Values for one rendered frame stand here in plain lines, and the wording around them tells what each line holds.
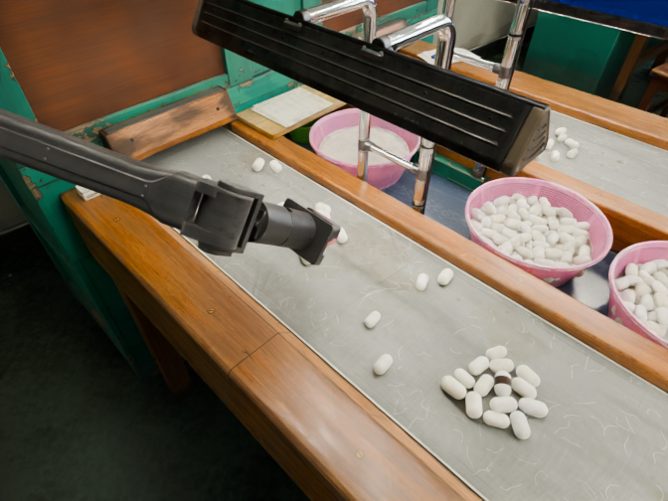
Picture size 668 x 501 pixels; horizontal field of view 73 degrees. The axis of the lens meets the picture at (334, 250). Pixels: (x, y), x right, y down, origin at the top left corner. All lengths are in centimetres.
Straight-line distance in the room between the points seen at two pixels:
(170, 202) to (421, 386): 42
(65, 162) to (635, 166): 113
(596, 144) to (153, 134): 104
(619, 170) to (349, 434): 88
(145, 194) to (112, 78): 54
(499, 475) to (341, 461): 20
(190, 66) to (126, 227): 41
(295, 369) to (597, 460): 40
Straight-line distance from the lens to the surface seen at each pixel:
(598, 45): 342
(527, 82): 149
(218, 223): 54
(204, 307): 75
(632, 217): 105
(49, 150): 59
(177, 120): 109
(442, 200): 109
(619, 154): 129
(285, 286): 78
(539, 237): 95
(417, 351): 71
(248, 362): 67
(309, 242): 66
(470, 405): 66
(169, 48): 110
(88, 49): 104
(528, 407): 69
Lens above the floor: 133
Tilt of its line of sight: 44 degrees down
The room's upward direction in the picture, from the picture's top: straight up
